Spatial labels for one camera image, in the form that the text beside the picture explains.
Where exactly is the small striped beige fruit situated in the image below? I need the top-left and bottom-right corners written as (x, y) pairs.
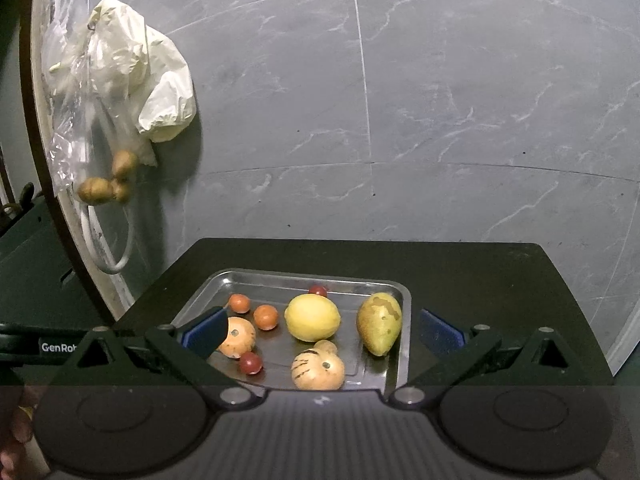
top-left (217, 316), bottom-right (256, 360)

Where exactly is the red cherry tomato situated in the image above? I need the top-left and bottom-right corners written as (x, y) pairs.
top-left (308, 284), bottom-right (328, 297)
top-left (239, 351), bottom-right (264, 376)

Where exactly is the orange cherry tomato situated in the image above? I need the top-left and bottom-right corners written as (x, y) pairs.
top-left (228, 294), bottom-right (250, 314)
top-left (253, 304), bottom-right (279, 332)

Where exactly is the yellow-green pear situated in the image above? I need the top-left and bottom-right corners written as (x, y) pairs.
top-left (356, 292), bottom-right (402, 358)

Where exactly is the yellow lemon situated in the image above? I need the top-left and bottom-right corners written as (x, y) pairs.
top-left (284, 294), bottom-right (342, 342)

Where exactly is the small brown round fruit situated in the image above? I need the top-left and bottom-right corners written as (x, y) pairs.
top-left (314, 339), bottom-right (338, 354)

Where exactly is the striped beige melon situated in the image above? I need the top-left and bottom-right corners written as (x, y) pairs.
top-left (291, 349), bottom-right (345, 390)

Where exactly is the black table mat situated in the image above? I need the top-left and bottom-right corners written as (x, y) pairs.
top-left (114, 237), bottom-right (616, 388)

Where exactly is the metal baking tray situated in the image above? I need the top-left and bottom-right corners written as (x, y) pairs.
top-left (172, 269), bottom-right (411, 394)

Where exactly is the brown potato lower left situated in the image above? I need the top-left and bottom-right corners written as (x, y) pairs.
top-left (77, 177), bottom-right (114, 206)

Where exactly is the brown potato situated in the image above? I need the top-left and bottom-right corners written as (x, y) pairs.
top-left (112, 150), bottom-right (138, 181)
top-left (111, 179), bottom-right (132, 204)
top-left (77, 177), bottom-right (114, 206)

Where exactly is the brown potato middle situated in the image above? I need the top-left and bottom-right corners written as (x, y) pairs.
top-left (111, 179), bottom-right (132, 204)

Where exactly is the brown potato upper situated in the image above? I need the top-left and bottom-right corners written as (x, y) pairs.
top-left (112, 150), bottom-right (138, 181)

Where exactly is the clear plastic bag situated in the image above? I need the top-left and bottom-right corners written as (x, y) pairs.
top-left (40, 0), bottom-right (156, 194)

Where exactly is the white crumpled plastic bag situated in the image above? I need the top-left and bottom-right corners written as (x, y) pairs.
top-left (88, 0), bottom-right (196, 143)

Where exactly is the white curved cable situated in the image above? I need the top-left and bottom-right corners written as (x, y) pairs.
top-left (79, 202), bottom-right (136, 276)

